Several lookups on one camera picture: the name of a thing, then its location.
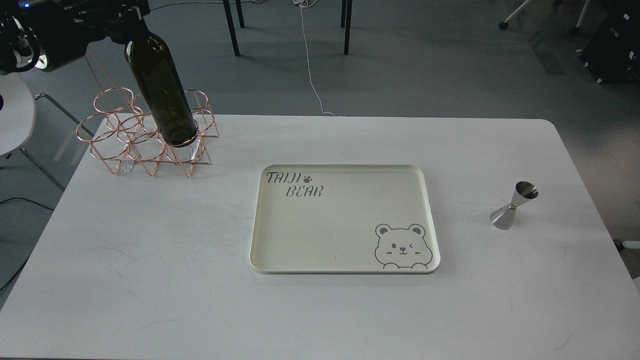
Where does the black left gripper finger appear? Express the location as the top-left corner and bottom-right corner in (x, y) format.
(102, 20), (149, 44)
(100, 0), (151, 18)

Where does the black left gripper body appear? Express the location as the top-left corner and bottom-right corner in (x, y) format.
(20, 0), (119, 72)

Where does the dark green wine bottle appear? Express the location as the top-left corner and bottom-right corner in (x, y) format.
(125, 28), (198, 147)

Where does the silver steel jigger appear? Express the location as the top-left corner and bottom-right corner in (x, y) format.
(489, 181), (538, 230)

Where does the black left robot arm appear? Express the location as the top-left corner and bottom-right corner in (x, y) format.
(1, 0), (150, 75)

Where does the white round stool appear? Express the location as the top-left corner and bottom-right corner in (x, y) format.
(0, 72), (96, 193)

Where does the black table leg left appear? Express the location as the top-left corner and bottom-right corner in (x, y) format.
(222, 0), (245, 57)

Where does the black table leg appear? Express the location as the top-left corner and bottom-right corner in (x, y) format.
(222, 0), (245, 57)
(340, 0), (354, 56)

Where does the black table leg right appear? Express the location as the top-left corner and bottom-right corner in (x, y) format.
(340, 0), (354, 56)

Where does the cream bear serving tray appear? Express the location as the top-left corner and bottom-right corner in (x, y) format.
(249, 164), (441, 274)

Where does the white office chair base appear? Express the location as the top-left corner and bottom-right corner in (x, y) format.
(497, 0), (594, 35)

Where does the black equipment case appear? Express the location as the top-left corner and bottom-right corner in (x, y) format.
(579, 0), (640, 85)

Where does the copper wire bottle rack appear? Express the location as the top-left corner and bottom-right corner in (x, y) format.
(76, 47), (221, 178)

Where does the white cable on floor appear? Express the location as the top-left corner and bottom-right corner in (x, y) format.
(292, 0), (336, 117)

